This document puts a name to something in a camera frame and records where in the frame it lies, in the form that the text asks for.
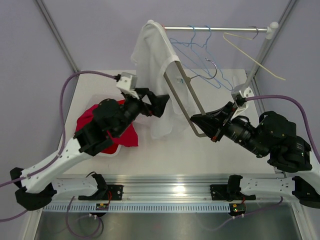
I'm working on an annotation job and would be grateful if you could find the red t shirt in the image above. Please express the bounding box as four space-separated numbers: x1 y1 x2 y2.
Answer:
94 98 125 156

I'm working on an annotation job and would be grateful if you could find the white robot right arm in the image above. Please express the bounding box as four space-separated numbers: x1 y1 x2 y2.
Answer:
190 102 320 209

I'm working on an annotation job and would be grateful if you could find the black left mount plate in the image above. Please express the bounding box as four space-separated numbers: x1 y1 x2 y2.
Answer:
78 184 124 201

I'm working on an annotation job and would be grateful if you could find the grey wire hanger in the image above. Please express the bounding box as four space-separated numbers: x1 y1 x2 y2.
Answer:
163 60 206 138

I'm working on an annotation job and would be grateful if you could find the black right mount plate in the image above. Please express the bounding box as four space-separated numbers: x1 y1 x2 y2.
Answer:
210 184 257 202

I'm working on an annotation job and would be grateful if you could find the white t shirt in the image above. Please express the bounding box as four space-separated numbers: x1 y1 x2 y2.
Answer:
131 20 189 139

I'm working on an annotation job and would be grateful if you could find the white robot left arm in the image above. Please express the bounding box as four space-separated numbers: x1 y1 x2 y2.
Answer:
10 88 170 211

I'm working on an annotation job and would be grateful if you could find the white slotted cable duct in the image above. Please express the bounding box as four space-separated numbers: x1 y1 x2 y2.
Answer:
43 202 230 213

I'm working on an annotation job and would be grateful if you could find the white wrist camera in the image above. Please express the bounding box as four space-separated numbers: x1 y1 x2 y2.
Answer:
231 84 254 118
115 72 140 100

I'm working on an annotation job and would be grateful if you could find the metal clothes rack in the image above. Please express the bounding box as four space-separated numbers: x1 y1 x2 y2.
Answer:
164 22 284 89

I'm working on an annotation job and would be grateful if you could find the light blue wire hanger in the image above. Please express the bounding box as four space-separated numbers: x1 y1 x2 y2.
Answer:
169 25 230 89

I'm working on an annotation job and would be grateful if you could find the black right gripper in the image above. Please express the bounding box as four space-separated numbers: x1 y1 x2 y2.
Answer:
191 101 270 158

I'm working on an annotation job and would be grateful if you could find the cream wire hanger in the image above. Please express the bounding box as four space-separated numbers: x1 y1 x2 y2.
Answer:
222 31 286 81

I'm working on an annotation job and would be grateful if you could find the crimson t shirt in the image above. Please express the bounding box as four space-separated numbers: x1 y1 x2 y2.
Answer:
74 104 140 149

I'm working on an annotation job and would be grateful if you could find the black mount plate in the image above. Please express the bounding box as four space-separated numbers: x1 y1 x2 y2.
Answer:
78 184 124 201
210 184 257 202

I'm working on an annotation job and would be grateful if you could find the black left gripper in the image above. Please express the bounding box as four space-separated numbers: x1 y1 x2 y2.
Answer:
113 88 169 138

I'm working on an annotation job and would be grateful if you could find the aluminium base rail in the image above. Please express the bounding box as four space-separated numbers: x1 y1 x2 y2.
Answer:
53 174 305 204

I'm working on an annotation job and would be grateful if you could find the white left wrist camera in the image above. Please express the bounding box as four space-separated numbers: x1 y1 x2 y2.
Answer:
115 72 140 100

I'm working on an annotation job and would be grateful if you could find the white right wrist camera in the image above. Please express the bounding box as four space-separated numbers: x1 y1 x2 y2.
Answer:
231 84 254 118

